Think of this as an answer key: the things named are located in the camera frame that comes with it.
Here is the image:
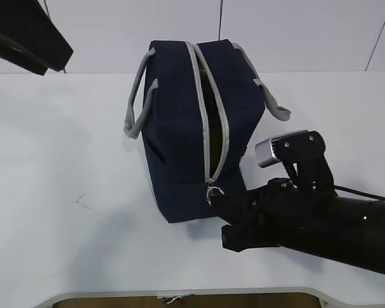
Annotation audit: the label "navy blue lunch bag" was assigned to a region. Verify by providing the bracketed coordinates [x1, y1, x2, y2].
[123, 40, 291, 223]

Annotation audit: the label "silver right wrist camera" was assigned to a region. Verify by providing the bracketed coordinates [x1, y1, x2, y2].
[255, 130, 307, 168]

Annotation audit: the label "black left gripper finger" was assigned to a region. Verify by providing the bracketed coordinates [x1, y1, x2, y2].
[0, 33, 48, 76]
[0, 1, 73, 72]

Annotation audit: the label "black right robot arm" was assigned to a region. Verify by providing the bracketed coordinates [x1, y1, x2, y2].
[207, 130, 385, 274]

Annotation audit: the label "cables under table edge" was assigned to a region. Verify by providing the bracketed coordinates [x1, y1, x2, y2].
[156, 293, 196, 305]

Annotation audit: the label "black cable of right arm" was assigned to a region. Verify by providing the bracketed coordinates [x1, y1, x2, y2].
[333, 184, 385, 203]

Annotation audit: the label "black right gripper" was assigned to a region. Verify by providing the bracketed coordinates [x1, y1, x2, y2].
[209, 131, 339, 252]

